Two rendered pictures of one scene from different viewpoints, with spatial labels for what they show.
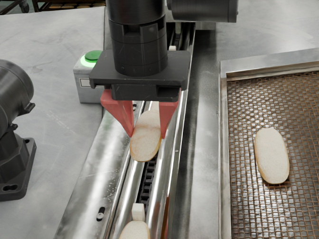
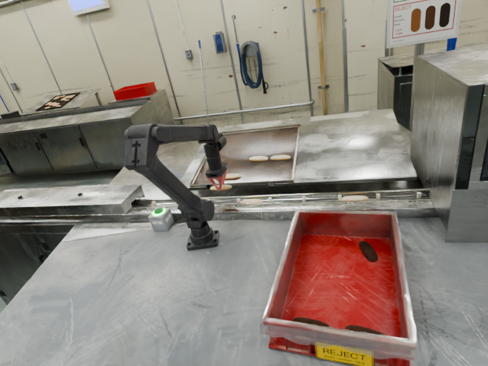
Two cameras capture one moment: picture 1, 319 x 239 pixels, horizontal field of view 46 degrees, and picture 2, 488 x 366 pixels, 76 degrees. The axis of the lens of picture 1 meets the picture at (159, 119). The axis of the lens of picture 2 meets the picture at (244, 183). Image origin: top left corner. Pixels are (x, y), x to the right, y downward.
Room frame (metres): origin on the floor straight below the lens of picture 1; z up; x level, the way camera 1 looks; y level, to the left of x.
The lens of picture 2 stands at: (0.06, 1.18, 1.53)
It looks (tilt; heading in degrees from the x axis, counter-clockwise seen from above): 27 degrees down; 280
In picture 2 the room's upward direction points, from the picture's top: 12 degrees counter-clockwise
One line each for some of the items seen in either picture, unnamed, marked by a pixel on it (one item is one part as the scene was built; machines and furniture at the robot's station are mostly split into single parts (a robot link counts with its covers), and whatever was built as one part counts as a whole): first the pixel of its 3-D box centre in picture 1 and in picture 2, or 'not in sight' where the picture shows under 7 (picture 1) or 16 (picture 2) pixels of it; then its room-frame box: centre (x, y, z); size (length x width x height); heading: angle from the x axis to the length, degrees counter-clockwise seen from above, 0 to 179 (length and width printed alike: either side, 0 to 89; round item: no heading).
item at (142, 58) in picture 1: (139, 48); (214, 163); (0.36, 0.02, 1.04); 0.10 x 0.07 x 0.07; 81
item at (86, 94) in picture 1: (101, 84); (163, 222); (0.62, 0.11, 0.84); 0.08 x 0.08 x 0.11; 81
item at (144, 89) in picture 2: not in sight; (135, 91); (2.15, -3.36, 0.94); 0.51 x 0.36 x 0.13; 175
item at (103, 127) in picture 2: not in sight; (74, 133); (3.20, -3.12, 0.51); 3.00 x 1.26 x 1.03; 171
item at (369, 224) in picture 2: not in sight; (340, 271); (-0.04, 0.51, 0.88); 0.49 x 0.34 x 0.10; 76
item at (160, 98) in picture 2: not in sight; (146, 123); (2.15, -3.36, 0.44); 0.70 x 0.55 x 0.87; 171
